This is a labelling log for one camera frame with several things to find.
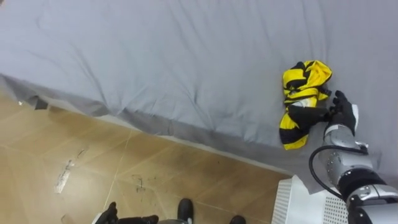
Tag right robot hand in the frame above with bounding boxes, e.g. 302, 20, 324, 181
323, 90, 359, 136

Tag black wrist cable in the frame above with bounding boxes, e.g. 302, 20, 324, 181
308, 144, 369, 200

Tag grey bed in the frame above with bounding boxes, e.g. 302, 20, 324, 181
0, 0, 398, 194

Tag white laundry basket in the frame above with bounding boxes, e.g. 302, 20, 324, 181
271, 174, 351, 224

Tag yellow black striped garment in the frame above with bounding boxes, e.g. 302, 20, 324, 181
278, 60, 333, 151

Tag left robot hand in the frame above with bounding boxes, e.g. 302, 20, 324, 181
91, 201, 160, 224

